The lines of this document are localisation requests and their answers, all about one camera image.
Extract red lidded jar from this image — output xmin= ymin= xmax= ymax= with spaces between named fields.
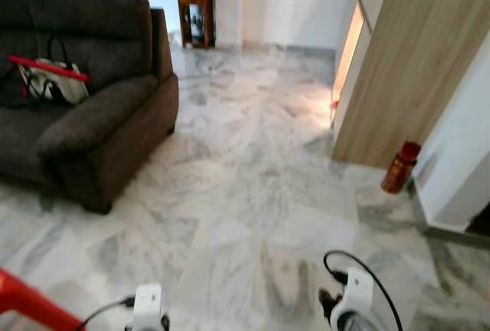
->
xmin=381 ymin=141 xmax=423 ymax=195

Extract tall light wood cabinet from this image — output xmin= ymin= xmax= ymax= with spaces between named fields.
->
xmin=331 ymin=0 xmax=490 ymax=169

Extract dark brown fabric sofa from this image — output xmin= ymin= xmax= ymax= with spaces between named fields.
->
xmin=0 ymin=0 xmax=180 ymax=215

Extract red stick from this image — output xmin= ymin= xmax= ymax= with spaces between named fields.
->
xmin=9 ymin=55 xmax=91 ymax=83

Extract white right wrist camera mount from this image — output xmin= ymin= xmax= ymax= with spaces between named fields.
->
xmin=331 ymin=267 xmax=376 ymax=331

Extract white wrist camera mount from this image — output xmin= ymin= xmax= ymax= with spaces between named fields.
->
xmin=132 ymin=283 xmax=164 ymax=331
xmin=331 ymin=267 xmax=376 ymax=331

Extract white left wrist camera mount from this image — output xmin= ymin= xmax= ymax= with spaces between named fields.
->
xmin=132 ymin=283 xmax=164 ymax=331

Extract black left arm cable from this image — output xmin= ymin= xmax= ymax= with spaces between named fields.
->
xmin=75 ymin=295 xmax=137 ymax=331

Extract white tote bag black handles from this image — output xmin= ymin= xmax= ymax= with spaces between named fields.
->
xmin=17 ymin=34 xmax=90 ymax=107

